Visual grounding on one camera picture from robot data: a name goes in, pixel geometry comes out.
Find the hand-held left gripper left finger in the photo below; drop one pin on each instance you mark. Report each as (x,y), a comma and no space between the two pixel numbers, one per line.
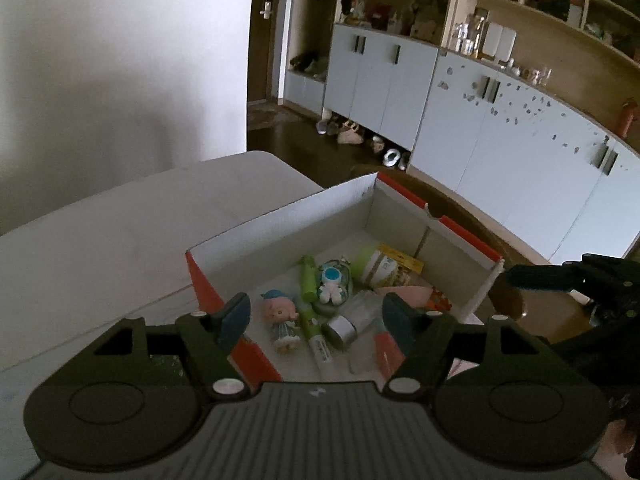
(235,317)

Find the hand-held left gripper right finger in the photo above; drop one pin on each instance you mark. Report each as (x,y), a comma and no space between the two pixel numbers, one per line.
(397,322)

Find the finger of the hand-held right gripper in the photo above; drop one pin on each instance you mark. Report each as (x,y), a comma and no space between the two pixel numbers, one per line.
(540,277)

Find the pink sponge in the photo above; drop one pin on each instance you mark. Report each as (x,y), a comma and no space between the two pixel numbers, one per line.
(405,294)

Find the pink-haired doll with blue narwhal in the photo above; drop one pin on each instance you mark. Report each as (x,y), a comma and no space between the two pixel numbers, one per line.
(280,312)

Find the orange plastic toy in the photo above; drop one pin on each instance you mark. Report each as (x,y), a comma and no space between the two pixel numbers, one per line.
(440,301)

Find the white cylindrical bottle silver cap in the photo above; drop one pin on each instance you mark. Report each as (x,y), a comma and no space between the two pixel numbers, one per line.
(345,327)

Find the green-lidded printed jar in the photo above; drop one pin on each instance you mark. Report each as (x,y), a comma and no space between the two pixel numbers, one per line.
(385,267)

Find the green and white pen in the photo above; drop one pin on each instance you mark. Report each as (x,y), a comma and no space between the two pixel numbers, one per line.
(312,332)

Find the green marker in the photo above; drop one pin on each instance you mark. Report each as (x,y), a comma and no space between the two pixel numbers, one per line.
(307,280)

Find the orange-red cardboard box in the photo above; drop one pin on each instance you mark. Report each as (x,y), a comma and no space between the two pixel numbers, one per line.
(310,220)

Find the silver shoe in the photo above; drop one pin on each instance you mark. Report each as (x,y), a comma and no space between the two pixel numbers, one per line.
(322,126)
(391,156)

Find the pale pink shoe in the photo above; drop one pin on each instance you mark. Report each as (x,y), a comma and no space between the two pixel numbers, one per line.
(350,135)

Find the white canister pair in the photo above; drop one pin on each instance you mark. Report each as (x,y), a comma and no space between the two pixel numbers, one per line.
(500,41)

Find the brown door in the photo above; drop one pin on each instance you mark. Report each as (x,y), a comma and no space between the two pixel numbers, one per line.
(260,60)

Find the white wall cabinet unit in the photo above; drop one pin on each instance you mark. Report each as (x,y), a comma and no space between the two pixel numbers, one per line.
(450,110)

